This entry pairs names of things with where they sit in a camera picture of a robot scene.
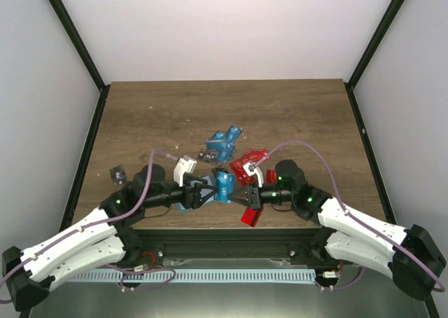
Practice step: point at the black card near holder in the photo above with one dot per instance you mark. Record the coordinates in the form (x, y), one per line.
(219, 168)

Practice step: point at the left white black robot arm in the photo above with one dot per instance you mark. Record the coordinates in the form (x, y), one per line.
(103, 237)

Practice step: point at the teal leather card holder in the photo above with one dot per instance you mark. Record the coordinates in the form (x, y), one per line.
(207, 179)

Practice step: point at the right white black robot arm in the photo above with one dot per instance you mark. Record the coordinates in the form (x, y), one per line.
(408, 256)

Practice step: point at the black aluminium front rail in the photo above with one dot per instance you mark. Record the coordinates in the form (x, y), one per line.
(303, 246)

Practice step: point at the grey metal tray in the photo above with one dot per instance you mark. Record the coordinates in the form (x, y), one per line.
(372, 296)

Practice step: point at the black card beside blue pile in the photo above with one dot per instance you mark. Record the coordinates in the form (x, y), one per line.
(208, 156)

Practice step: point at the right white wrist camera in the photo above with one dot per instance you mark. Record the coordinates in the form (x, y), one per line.
(252, 170)

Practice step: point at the right black frame post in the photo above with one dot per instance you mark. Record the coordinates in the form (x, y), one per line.
(385, 23)

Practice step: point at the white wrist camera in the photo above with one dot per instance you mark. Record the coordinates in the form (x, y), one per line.
(252, 170)
(185, 165)

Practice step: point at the black frame post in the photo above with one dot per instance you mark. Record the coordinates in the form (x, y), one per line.
(385, 23)
(65, 19)

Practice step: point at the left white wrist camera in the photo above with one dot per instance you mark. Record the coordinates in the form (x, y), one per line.
(185, 165)

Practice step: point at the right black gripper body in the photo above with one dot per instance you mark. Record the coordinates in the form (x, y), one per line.
(255, 197)

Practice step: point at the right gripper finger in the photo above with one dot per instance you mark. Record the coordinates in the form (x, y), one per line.
(241, 192)
(241, 201)

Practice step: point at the blue card lower pile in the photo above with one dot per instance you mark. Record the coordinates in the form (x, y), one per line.
(225, 152)

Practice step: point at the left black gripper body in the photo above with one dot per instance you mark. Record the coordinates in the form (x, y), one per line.
(190, 202)

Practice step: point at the left black frame post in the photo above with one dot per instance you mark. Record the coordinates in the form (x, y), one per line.
(65, 19)

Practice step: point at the red VIP card centre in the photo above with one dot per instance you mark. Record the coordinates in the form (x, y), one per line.
(250, 216)

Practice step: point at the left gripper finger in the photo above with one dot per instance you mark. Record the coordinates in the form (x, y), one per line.
(205, 189)
(199, 199)

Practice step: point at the blue card with stripe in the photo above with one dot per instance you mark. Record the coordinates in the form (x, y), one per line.
(218, 140)

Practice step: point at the light blue slotted cable duct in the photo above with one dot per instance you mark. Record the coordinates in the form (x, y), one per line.
(210, 276)

